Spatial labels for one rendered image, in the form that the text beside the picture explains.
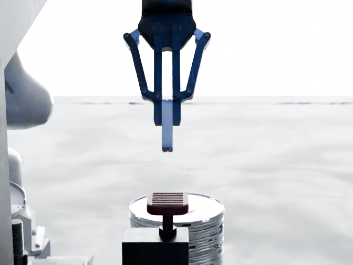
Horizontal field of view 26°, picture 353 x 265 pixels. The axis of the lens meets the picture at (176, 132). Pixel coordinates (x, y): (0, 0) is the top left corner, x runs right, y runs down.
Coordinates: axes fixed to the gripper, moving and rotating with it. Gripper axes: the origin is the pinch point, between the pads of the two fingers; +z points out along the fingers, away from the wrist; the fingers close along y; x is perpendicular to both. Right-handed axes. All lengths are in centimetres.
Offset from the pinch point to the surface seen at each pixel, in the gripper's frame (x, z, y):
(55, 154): -318, -57, 72
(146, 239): -5.4, 15.3, 3.2
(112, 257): -19.4, 17.1, 9.3
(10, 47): 40.1, 2.0, 12.8
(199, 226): -119, 3, -6
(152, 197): -5.2, 9.4, 2.4
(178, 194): -6.2, 8.8, -1.5
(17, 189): -0.9, 8.7, 20.9
